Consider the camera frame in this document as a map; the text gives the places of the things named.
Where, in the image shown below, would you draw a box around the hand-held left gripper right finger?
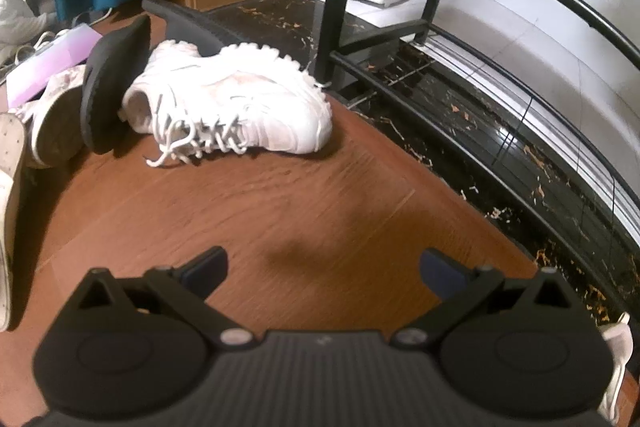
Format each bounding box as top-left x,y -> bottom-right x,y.
392,249 -> 577,348

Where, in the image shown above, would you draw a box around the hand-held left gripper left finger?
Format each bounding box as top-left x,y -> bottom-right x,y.
74,246 -> 254,348

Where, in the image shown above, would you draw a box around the white chunky sneaker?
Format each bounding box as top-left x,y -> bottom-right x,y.
598,312 -> 633,425
119,40 -> 334,168

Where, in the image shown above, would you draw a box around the black fur-lined slipper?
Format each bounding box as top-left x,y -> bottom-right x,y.
79,14 -> 153,156
142,0 -> 236,56

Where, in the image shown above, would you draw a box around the beige slipper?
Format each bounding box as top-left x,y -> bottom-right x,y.
0,113 -> 27,333

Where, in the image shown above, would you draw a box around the black metal shoe rack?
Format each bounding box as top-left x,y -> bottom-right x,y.
314,0 -> 640,308

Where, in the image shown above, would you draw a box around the pink white sneaker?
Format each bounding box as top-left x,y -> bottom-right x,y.
9,66 -> 90,170

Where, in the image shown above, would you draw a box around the pink box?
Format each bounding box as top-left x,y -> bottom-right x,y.
5,26 -> 105,106

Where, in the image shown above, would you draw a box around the white sandals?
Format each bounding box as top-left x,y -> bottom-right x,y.
14,31 -> 57,64

